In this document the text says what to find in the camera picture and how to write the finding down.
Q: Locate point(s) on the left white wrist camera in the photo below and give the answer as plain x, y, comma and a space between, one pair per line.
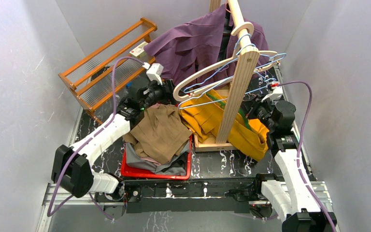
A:
153, 72

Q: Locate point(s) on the wooden clothes rack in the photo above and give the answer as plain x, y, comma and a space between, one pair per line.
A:
238, 85

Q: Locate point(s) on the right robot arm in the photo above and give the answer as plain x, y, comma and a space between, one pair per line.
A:
288, 153

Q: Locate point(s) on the purple garment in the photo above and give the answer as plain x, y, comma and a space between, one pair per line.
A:
195, 45

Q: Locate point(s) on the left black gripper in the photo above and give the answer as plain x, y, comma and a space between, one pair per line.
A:
165, 90

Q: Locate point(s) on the small white box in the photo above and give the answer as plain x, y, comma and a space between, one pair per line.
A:
138, 51

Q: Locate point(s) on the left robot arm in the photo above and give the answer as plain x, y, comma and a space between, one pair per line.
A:
72, 168

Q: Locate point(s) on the grey pleated skirt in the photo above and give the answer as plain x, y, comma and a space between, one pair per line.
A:
177, 165

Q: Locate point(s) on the orange wooden shoe rack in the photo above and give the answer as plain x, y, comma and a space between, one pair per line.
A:
90, 80

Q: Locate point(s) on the black metal base frame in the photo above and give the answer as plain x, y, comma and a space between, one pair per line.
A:
232, 194

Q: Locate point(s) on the red plastic tray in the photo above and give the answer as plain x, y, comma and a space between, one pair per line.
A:
128, 171

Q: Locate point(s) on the khaki tan garment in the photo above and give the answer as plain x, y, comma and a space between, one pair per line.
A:
174, 132

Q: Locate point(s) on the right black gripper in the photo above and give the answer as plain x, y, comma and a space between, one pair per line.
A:
249, 107

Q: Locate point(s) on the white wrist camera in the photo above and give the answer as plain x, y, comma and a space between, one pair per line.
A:
275, 92
153, 72

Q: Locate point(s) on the pink ruffled garment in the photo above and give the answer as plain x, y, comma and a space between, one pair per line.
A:
152, 141

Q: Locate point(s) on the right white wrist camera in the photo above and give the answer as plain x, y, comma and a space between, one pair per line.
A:
275, 92

